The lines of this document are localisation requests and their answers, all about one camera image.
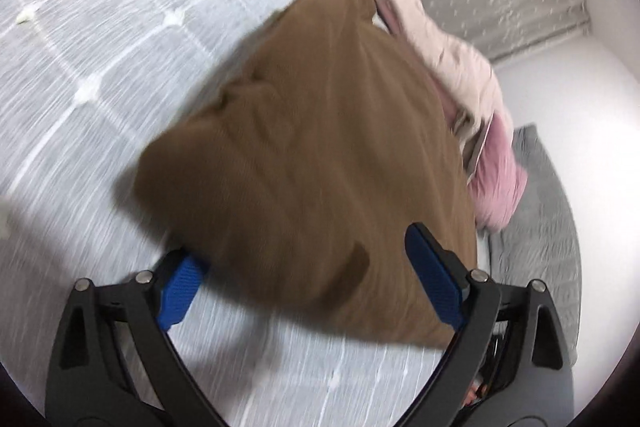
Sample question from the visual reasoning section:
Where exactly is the brown jacket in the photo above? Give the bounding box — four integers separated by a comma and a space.
134, 0, 476, 348

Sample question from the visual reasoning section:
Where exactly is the grey quilted blanket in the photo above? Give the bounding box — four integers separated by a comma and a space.
488, 124, 582, 364

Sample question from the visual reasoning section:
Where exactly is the pink padded jacket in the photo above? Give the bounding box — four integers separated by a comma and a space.
375, 0, 527, 232

